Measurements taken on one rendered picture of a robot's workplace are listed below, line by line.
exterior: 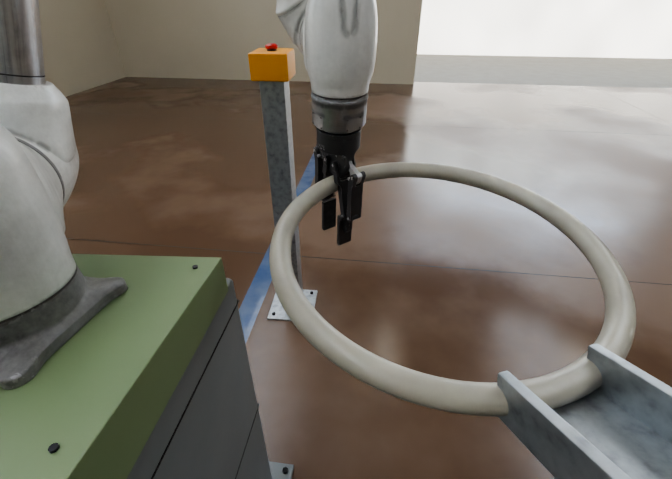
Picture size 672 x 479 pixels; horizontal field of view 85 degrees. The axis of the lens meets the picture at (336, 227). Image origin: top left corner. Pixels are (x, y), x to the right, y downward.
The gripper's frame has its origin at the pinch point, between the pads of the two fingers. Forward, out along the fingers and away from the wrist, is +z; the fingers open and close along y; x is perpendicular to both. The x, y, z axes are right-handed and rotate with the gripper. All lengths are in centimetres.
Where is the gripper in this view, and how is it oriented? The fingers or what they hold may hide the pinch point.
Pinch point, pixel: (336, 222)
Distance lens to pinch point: 73.9
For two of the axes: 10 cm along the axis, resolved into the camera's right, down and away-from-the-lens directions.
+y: 5.5, 5.2, -6.5
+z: -0.2, 7.9, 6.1
